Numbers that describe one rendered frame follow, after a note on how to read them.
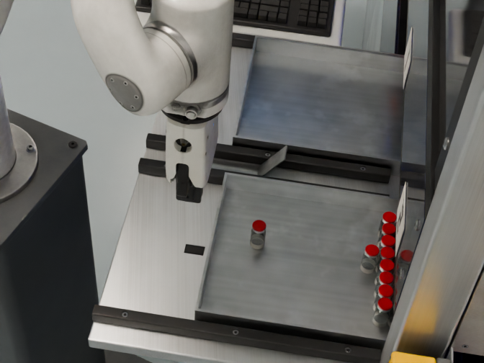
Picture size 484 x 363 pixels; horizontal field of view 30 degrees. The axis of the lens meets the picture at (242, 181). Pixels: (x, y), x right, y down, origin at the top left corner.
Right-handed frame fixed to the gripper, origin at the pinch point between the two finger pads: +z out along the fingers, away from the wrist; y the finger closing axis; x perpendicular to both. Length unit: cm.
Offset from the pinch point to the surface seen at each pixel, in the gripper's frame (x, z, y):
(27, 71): 77, 110, 132
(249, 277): -8.5, 22.0, 3.3
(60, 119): 60, 110, 113
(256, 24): -1, 29, 70
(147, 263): 6.7, 22.3, 3.2
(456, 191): -28.9, -19.9, -12.4
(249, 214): -6.8, 22.0, 15.0
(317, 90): -15, 22, 46
